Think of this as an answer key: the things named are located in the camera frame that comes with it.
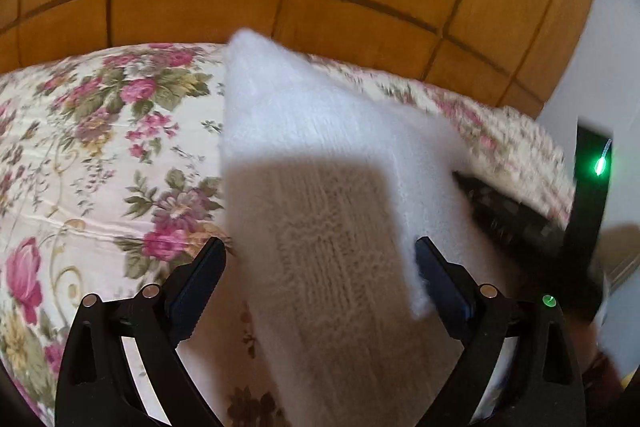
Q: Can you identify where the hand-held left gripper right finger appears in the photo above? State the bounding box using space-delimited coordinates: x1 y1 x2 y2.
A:
415 237 587 427

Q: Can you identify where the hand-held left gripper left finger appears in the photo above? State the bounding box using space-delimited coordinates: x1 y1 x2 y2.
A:
54 237 227 427

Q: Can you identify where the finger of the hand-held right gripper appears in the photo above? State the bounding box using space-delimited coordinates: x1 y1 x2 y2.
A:
452 171 571 259

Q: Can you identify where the white knit sweater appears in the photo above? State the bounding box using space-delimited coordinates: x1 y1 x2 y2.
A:
220 27 568 427

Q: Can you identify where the floral bedspread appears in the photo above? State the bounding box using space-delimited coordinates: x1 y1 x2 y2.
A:
0 42 577 427

